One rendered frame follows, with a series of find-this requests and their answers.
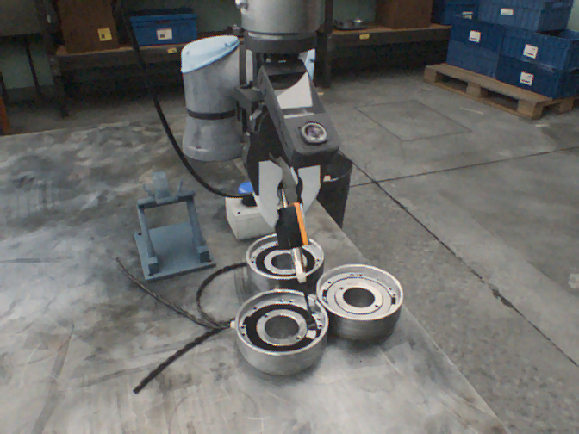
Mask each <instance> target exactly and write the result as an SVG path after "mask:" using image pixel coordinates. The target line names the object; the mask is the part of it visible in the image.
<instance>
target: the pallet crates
mask: <svg viewBox="0 0 579 434"><path fill-rule="evenodd" d="M479 1H481V2H480V7H479V11H478V13H473V14H463V15H452V16H453V18H452V24H451V34H450V39H449V40H448V41H449V46H447V47H448V53H447V58H446V62H445V63H440V65H439V64H433V65H426V69H425V75H424V80H423V81H425V82H427V83H428V84H431V85H435V86H438V87H440V88H442V89H445V90H450V91H452V92H455V93H458V95H460V96H465V97H468V98H470V99H473V100H476V101H478V102H483V103H486V105H489V106H490V107H493V108H496V109H500V110H503V111H506V112H508V113H510V114H513V115H516V116H519V117H521V118H523V119H526V120H529V121H535V120H539V119H540V116H541V114H542V111H543V109H544V110H547V111H550V112H552V113H555V114H558V115H560V114H565V113H569V112H570V111H571V109H572V107H573V103H574V104H577V105H579V31H575V30H569V29H565V28H566V27H567V24H568V20H569V18H570V12H571V9H572V8H574V7H573V2H574V0H479ZM463 16H472V17H471V19H470V18H465V17H463ZM443 74H445V75H447V76H449V77H450V78H453V79H456V80H458V81H461V82H464V83H467V84H468V87H467V90H466V89H462V88H459V87H457V86H454V85H451V84H446V83H443ZM489 91H492V92H494V93H497V94H501V95H504V96H508V97H511V98H513V99H514V100H516V101H518V104H519V105H517V107H518V108H515V107H512V106H509V105H507V104H504V103H501V102H499V101H496V100H493V99H490V98H488V97H486V96H487V95H488V92H489Z"/></svg>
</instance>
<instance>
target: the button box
mask: <svg viewBox="0 0 579 434"><path fill-rule="evenodd" d="M226 207H227V220H228V222H229V225H230V226H231V229H232V231H233V233H234V234H235V236H236V238H237V240H238V241H240V240H244V239H249V238H253V237H259V236H264V235H268V234H273V233H276V232H275V229H272V228H271V226H270V225H268V224H267V222H266V221H265V219H264V218H263V216H262V214H261V213H260V210H259V208H258V204H257V203H256V201H255V200H254V201H248V197H247V198H226Z"/></svg>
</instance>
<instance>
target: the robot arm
mask: <svg viewBox="0 0 579 434"><path fill-rule="evenodd" d="M235 7H236V8H238V9H241V15H242V27H243V28H244V29H245V31H246V32H245V33H244V42H245V44H239V41H238V39H237V37H235V36H217V37H210V38H206V39H202V40H196V42H193V43H190V44H189V45H188V46H185V47H184V49H183V51H182V73H183V77H184V92H185V100H186V108H187V121H186V125H185V130H184V137H183V138H182V147H183V148H184V149H183V152H184V153H185V155H186V156H187V157H189V158H192V159H195V160H200V161H207V162H219V161H227V160H231V159H236V158H240V156H242V162H243V166H244V170H245V172H246V174H247V175H248V178H249V180H250V184H251V186H252V193H253V196H254V198H255V201H256V203H257V204H258V208H259V210H260V213H261V214H262V216H263V218H264V219H265V221H266V222H267V224H268V225H270V226H271V228H272V229H275V228H276V227H277V223H278V221H279V214H278V211H277V206H278V203H279V198H278V195H277V186H278V184H279V183H280V182H281V180H282V178H283V168H282V167H281V166H280V165H278V164H277V162H275V161H274V160H272V159H270V154H269V152H270V153H271V155H272V156H273V158H274V159H278V158H280V156H281V154H282V153H283V152H285V154H286V158H287V159H288V162H289V165H290V168H292V174H293V177H294V178H295V180H296V184H297V185H296V194H297V202H299V205H300V203H301V204H302V208H303V211H304V216H305V217H306V216H307V213H308V211H309V209H310V208H311V206H312V205H313V202H314V201H315V199H316V197H317V195H318V193H319V189H320V186H321V184H322V183H323V179H324V177H325V176H326V174H327V168H328V165H329V164H331V163H332V162H333V160H334V158H335V155H336V153H338V151H339V148H340V146H341V142H340V139H339V136H337V134H336V133H335V129H334V127H333V124H332V122H331V120H330V117H329V115H328V113H327V112H326V110H325V108H324V105H323V103H322V101H321V98H320V96H319V94H318V91H317V89H316V87H315V86H314V84H313V82H312V79H313V72H314V50H315V47H317V33H316V32H315V30H317V29H318V28H319V27H320V13H321V0H235Z"/></svg>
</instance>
